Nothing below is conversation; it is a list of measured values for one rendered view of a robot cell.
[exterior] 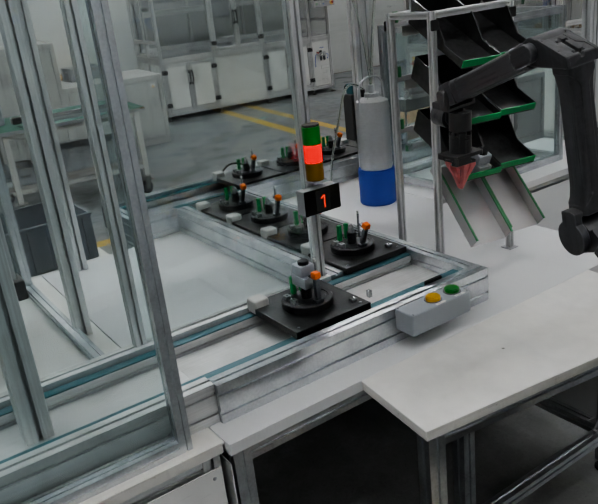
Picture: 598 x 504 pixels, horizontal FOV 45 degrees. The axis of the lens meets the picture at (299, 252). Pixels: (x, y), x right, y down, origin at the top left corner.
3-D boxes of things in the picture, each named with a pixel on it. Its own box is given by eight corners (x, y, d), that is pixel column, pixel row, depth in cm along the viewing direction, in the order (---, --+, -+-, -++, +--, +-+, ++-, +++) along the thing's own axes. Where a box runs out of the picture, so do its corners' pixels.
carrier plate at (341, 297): (371, 308, 191) (370, 301, 190) (297, 340, 179) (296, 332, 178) (317, 284, 210) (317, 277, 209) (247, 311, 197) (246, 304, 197)
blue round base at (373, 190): (404, 199, 305) (402, 165, 300) (376, 209, 297) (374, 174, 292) (380, 193, 318) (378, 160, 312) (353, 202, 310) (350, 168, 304)
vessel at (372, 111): (400, 165, 300) (395, 73, 287) (374, 173, 293) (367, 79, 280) (378, 161, 311) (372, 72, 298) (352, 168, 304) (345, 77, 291)
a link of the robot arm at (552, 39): (561, 41, 129) (605, 25, 132) (514, 39, 141) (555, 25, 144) (586, 261, 146) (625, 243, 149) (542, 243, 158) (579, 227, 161)
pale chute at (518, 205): (538, 224, 225) (545, 217, 222) (504, 234, 221) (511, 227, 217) (495, 152, 236) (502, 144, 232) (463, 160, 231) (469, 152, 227)
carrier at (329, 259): (406, 252, 225) (404, 214, 221) (347, 275, 213) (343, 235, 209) (357, 235, 244) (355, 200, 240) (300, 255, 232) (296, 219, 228)
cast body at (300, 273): (319, 285, 190) (316, 260, 187) (305, 290, 188) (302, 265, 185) (301, 276, 197) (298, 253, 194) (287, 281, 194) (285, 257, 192)
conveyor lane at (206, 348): (461, 298, 211) (460, 267, 208) (210, 412, 169) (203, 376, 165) (395, 273, 233) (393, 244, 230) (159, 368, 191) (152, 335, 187)
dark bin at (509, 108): (534, 109, 214) (541, 87, 209) (499, 117, 209) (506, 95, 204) (479, 64, 232) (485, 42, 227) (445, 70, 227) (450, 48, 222)
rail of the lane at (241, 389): (488, 299, 209) (488, 264, 205) (223, 424, 164) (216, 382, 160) (474, 293, 213) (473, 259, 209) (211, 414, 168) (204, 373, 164)
